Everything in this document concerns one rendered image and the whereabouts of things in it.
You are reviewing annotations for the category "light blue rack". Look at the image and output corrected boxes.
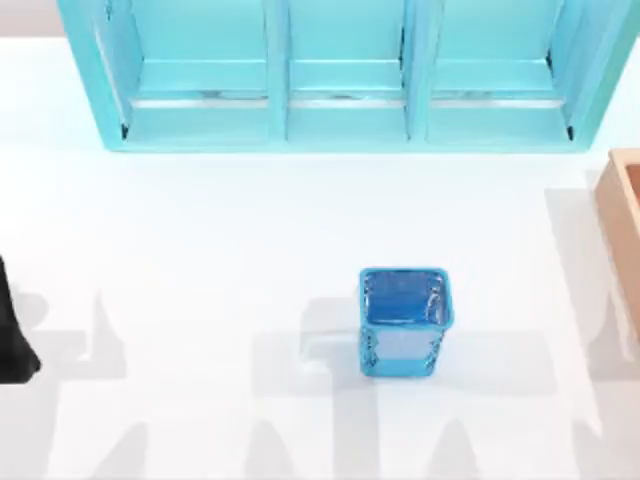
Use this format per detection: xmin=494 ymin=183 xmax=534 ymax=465
xmin=56 ymin=0 xmax=640 ymax=155

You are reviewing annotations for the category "blue mesh basket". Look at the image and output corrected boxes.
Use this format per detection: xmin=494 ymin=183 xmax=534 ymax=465
xmin=358 ymin=267 xmax=455 ymax=379

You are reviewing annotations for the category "salmon-coloured shallow box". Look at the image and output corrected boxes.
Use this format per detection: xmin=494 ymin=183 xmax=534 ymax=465
xmin=593 ymin=148 xmax=640 ymax=359

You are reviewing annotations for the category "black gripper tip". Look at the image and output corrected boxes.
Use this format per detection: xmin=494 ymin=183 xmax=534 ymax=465
xmin=0 ymin=255 xmax=42 ymax=387

